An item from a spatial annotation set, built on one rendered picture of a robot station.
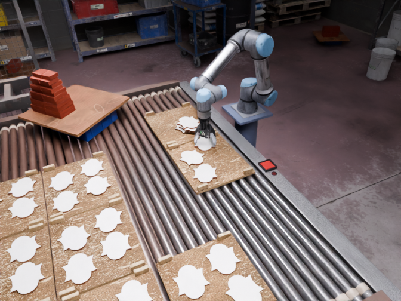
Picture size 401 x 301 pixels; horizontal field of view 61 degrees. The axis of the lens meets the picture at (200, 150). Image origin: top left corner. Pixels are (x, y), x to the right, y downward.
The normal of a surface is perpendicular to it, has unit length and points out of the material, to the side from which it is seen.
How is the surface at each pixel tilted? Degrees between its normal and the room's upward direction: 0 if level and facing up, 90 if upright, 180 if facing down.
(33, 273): 0
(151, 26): 90
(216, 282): 0
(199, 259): 0
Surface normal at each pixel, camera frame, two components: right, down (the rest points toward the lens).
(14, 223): -0.03, -0.80
